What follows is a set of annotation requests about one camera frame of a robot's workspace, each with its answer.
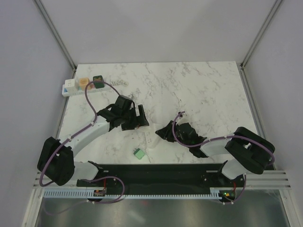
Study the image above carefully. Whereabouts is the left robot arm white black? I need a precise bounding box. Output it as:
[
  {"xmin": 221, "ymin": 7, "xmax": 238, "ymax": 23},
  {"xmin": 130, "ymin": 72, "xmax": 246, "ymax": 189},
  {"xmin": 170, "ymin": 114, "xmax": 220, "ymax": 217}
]
[{"xmin": 37, "ymin": 95, "xmax": 149, "ymax": 186}]

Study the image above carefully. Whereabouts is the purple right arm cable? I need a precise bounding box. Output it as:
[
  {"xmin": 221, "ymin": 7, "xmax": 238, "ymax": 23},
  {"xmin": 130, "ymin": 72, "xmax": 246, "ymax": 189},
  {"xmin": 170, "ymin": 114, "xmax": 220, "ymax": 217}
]
[{"xmin": 172, "ymin": 111, "xmax": 275, "ymax": 205}]

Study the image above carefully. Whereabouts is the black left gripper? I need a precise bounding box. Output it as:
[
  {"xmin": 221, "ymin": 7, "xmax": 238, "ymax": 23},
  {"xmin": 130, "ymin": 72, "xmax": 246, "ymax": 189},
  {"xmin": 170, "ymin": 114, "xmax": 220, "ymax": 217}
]
[{"xmin": 121, "ymin": 105, "xmax": 149, "ymax": 131}]

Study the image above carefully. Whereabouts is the white slotted cable duct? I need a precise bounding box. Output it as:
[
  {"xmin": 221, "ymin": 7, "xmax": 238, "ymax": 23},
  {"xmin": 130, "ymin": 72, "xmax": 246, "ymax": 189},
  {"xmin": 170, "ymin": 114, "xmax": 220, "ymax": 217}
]
[{"xmin": 43, "ymin": 188, "xmax": 236, "ymax": 200}]

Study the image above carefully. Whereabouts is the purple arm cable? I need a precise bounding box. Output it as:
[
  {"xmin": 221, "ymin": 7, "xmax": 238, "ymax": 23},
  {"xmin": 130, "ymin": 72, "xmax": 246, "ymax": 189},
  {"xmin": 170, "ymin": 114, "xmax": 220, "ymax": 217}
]
[
  {"xmin": 39, "ymin": 80, "xmax": 125, "ymax": 215},
  {"xmin": 172, "ymin": 111, "xmax": 275, "ymax": 205}
]

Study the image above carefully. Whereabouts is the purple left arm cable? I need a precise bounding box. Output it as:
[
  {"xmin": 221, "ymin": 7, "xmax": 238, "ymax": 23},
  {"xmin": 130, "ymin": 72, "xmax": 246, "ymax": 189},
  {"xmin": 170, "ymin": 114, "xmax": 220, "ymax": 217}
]
[{"xmin": 39, "ymin": 80, "xmax": 125, "ymax": 215}]

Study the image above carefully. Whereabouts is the aluminium frame post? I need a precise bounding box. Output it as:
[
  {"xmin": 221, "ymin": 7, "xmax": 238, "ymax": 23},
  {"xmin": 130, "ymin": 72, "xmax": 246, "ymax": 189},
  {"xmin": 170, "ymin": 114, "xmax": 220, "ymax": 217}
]
[
  {"xmin": 33, "ymin": 0, "xmax": 77, "ymax": 73},
  {"xmin": 239, "ymin": 0, "xmax": 284, "ymax": 69}
]

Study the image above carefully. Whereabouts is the right aluminium frame post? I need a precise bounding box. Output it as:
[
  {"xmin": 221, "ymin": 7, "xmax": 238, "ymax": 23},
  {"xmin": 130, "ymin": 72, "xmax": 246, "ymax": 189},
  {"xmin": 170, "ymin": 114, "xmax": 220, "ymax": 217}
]
[{"xmin": 239, "ymin": 0, "xmax": 284, "ymax": 69}]

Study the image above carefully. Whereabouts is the aluminium rail profile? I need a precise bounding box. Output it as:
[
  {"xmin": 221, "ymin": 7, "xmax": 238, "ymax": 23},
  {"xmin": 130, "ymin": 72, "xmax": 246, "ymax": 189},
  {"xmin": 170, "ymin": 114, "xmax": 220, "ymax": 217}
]
[{"xmin": 33, "ymin": 170, "xmax": 291, "ymax": 190}]

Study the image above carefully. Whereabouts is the small white power socket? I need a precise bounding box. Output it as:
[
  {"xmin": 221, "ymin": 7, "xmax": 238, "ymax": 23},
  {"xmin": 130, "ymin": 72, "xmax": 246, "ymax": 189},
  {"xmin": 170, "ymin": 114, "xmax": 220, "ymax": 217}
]
[{"xmin": 144, "ymin": 127, "xmax": 160, "ymax": 149}]

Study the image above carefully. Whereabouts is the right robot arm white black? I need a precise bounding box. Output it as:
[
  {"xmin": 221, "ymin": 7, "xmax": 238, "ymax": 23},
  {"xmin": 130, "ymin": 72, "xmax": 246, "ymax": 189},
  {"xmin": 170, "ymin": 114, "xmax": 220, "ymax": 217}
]
[{"xmin": 155, "ymin": 121, "xmax": 275, "ymax": 186}]

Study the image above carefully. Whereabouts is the dark green cube plug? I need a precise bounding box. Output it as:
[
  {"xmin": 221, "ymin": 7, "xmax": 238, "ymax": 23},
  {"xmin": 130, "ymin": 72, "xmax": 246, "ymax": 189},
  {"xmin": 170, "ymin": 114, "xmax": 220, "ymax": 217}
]
[{"xmin": 93, "ymin": 75, "xmax": 105, "ymax": 89}]

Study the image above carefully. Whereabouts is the left aluminium frame post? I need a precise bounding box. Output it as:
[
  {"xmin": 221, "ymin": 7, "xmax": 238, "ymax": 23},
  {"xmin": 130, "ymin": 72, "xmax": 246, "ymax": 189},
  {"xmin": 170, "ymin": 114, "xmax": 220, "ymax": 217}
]
[{"xmin": 33, "ymin": 0, "xmax": 77, "ymax": 73}]

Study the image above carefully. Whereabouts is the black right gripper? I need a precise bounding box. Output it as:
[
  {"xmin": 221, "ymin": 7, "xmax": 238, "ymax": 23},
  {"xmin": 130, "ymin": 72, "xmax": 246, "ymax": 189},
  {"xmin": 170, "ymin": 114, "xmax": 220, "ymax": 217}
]
[{"xmin": 156, "ymin": 120, "xmax": 191, "ymax": 148}]

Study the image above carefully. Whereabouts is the white cube plug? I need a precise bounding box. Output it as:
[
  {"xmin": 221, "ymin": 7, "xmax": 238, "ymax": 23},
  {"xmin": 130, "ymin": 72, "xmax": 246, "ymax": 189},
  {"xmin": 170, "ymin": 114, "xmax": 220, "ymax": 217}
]
[{"xmin": 64, "ymin": 79, "xmax": 79, "ymax": 93}]

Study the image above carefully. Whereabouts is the long white power strip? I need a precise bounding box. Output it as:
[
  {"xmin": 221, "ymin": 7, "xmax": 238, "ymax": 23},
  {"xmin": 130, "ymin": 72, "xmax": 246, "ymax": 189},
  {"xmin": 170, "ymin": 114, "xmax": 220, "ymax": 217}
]
[{"xmin": 62, "ymin": 85, "xmax": 111, "ymax": 97}]

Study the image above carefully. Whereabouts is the green plug adapter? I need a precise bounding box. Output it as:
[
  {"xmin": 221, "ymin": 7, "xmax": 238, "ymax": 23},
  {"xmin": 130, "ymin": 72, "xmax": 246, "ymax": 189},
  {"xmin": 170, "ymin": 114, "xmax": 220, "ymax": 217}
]
[{"xmin": 133, "ymin": 148, "xmax": 145, "ymax": 160}]

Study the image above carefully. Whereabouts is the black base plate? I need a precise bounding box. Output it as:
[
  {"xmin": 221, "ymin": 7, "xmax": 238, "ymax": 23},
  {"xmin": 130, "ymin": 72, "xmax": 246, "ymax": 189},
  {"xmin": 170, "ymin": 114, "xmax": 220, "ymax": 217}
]
[{"xmin": 77, "ymin": 164, "xmax": 244, "ymax": 194}]

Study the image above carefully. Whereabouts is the orange cube plug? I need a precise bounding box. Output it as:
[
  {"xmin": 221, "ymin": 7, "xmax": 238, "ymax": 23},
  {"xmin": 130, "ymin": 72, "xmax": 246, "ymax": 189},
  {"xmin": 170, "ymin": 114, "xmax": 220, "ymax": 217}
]
[{"xmin": 79, "ymin": 78, "xmax": 90, "ymax": 90}]

